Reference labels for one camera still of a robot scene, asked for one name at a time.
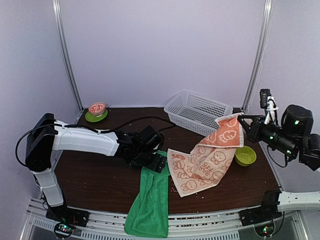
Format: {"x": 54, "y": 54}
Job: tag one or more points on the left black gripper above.
{"x": 157, "y": 165}

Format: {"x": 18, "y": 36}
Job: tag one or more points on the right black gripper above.
{"x": 254, "y": 131}

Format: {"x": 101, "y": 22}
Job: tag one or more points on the orange rabbit pattern towel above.
{"x": 209, "y": 160}

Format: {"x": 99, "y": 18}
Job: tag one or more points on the green microfiber towel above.
{"x": 150, "y": 200}

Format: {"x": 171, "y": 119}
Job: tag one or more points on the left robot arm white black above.
{"x": 50, "y": 135}

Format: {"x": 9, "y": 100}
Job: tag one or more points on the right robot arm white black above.
{"x": 292, "y": 137}

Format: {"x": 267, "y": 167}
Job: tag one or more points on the lime green bowl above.
{"x": 245, "y": 156}

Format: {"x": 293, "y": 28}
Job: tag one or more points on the green saucer plate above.
{"x": 89, "y": 117}

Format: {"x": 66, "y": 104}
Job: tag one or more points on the white plastic mesh basket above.
{"x": 196, "y": 113}

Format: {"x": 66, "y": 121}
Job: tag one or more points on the red patterned small bowl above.
{"x": 97, "y": 108}

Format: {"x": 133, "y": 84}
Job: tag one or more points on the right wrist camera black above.
{"x": 264, "y": 93}

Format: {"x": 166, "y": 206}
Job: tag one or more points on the aluminium front rail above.
{"x": 104, "y": 225}

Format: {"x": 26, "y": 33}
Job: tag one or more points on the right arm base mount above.
{"x": 266, "y": 221}

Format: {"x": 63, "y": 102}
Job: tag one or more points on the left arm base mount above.
{"x": 66, "y": 225}

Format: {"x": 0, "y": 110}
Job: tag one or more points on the right aluminium frame post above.
{"x": 261, "y": 47}

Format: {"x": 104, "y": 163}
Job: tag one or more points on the aluminium frame post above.
{"x": 65, "y": 53}
{"x": 261, "y": 47}

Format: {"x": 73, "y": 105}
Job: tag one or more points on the left aluminium frame post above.
{"x": 65, "y": 53}

